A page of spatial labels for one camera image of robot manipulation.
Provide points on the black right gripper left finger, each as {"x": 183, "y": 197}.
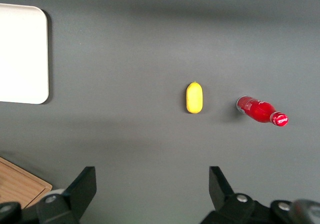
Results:
{"x": 82, "y": 189}

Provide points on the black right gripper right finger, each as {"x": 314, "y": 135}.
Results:
{"x": 221, "y": 189}

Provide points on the red coke bottle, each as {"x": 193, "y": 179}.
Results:
{"x": 260, "y": 108}

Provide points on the white rectangular tray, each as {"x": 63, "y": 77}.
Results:
{"x": 22, "y": 53}

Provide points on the wooden drawer cabinet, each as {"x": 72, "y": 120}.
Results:
{"x": 17, "y": 181}

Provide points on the yellow lemon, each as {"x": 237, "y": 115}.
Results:
{"x": 194, "y": 98}

